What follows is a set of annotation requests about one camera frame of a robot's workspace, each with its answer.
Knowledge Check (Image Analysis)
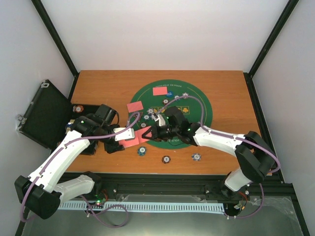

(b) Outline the teal 50 chip stack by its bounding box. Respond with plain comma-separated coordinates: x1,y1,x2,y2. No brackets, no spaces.
137,147,147,156

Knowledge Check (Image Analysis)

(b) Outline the blue small blind button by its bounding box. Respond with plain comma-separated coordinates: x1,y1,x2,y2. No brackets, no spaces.
165,91,174,98

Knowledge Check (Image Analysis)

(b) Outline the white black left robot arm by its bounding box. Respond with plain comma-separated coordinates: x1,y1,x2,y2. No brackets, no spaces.
14,104,124,222

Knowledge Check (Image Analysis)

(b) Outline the black poker chip case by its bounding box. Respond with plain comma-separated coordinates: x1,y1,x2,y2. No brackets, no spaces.
16,79,111,156

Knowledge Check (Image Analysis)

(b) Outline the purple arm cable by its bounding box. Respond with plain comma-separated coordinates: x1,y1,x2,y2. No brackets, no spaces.
157,95,281,219
20,112,141,223

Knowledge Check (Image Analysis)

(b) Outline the round green poker mat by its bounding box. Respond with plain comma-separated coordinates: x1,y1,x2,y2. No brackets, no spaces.
130,79,213,149

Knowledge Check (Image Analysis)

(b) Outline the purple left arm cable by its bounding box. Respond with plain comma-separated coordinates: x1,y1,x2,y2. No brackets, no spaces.
20,112,141,223

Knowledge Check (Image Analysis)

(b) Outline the red card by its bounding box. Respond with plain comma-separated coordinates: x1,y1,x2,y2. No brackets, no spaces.
126,101,143,113
153,87,168,96

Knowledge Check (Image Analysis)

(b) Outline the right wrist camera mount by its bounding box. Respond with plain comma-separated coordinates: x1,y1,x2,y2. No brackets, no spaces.
152,113,166,127

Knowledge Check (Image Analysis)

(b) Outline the playing card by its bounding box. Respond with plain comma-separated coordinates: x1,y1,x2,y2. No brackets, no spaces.
134,126,152,145

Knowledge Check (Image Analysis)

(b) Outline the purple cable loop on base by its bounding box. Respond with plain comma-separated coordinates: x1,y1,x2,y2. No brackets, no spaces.
82,195,130,228

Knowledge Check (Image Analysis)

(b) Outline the light blue cable duct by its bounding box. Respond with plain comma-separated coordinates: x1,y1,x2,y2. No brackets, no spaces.
59,201,225,213

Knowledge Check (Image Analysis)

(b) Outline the black left frame post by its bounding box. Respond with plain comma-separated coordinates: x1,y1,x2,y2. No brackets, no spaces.
31,0,79,77

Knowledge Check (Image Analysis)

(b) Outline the black frame post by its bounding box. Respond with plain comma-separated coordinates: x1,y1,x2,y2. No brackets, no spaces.
31,0,79,77
248,0,300,76

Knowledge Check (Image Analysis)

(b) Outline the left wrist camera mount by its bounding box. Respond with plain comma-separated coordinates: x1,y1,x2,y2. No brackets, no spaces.
113,127,135,141

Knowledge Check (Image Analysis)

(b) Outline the brown chip in case corner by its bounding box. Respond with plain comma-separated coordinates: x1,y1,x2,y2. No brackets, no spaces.
73,105,84,113

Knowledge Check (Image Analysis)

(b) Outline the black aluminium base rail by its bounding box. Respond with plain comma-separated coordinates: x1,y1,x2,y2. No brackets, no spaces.
96,173,297,203

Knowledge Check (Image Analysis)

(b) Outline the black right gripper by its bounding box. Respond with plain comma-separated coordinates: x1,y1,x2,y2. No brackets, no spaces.
142,123,180,142

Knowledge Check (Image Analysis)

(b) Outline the black right frame post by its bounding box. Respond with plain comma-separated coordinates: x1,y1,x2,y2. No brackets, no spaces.
248,0,300,76

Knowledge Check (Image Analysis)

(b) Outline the brown 100 chip stack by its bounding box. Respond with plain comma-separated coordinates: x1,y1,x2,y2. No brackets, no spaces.
162,155,171,164

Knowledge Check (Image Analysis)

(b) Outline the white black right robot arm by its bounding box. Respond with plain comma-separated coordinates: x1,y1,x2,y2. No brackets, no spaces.
142,107,280,198

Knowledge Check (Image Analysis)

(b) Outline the blue 10 chip stack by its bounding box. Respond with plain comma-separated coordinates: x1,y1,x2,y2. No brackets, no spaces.
191,153,201,161

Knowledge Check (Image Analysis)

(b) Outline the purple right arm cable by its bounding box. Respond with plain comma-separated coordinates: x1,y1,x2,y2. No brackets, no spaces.
157,95,281,219

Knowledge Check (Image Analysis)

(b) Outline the red playing card deck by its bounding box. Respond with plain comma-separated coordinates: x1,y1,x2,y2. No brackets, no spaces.
119,131,140,148

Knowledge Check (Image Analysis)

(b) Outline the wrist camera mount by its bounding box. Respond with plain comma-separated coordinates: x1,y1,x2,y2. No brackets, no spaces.
152,113,166,127
113,127,135,141

